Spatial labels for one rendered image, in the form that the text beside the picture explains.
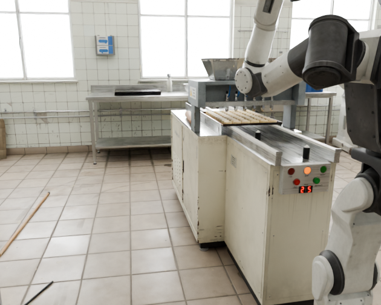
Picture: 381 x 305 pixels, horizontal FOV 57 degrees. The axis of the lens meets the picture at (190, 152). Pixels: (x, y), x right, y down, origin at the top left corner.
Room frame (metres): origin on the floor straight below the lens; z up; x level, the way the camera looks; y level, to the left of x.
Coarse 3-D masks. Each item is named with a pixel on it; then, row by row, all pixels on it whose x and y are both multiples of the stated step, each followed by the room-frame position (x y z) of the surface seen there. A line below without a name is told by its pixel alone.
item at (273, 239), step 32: (256, 160) 1.69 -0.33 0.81; (288, 160) 1.60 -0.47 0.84; (320, 160) 1.60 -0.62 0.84; (256, 192) 1.67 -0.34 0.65; (320, 192) 1.58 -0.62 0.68; (256, 224) 1.65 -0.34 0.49; (288, 224) 1.55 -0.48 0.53; (320, 224) 1.58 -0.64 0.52; (256, 256) 1.63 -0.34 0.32; (288, 256) 1.55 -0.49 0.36; (256, 288) 1.60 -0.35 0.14; (288, 288) 1.56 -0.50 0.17
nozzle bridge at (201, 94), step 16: (192, 80) 2.34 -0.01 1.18; (208, 80) 2.26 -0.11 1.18; (224, 80) 2.25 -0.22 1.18; (192, 96) 2.33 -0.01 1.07; (208, 96) 2.27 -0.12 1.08; (224, 96) 2.29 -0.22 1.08; (240, 96) 2.31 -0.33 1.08; (288, 96) 2.38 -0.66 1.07; (304, 96) 2.30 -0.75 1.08; (192, 112) 2.33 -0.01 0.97; (288, 112) 2.43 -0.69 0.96; (192, 128) 2.33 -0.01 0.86; (288, 128) 2.42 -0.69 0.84
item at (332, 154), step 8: (264, 128) 2.36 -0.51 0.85; (272, 128) 2.24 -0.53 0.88; (280, 128) 2.12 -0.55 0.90; (280, 136) 2.12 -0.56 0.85; (288, 136) 2.01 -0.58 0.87; (296, 136) 1.91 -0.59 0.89; (304, 136) 1.87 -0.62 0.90; (296, 144) 1.91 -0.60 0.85; (304, 144) 1.83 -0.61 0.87; (312, 144) 1.75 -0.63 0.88; (320, 144) 1.68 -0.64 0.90; (312, 152) 1.74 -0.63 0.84; (320, 152) 1.67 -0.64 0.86; (328, 152) 1.60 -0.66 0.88; (336, 152) 1.56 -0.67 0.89; (336, 160) 1.56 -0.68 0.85
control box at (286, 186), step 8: (280, 168) 1.54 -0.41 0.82; (288, 168) 1.51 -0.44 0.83; (296, 168) 1.52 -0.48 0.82; (304, 168) 1.53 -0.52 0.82; (312, 168) 1.54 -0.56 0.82; (320, 168) 1.54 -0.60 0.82; (328, 168) 1.55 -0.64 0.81; (280, 176) 1.53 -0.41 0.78; (288, 176) 1.51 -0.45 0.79; (296, 176) 1.52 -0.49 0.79; (304, 176) 1.53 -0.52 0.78; (312, 176) 1.54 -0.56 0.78; (320, 176) 1.54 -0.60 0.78; (328, 176) 1.55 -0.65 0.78; (280, 184) 1.52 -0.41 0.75; (288, 184) 1.51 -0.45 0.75; (304, 184) 1.53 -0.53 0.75; (312, 184) 1.54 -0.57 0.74; (320, 184) 1.54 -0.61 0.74; (328, 184) 1.55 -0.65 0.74; (280, 192) 1.52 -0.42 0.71; (288, 192) 1.52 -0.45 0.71; (296, 192) 1.52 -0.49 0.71; (304, 192) 1.53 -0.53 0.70
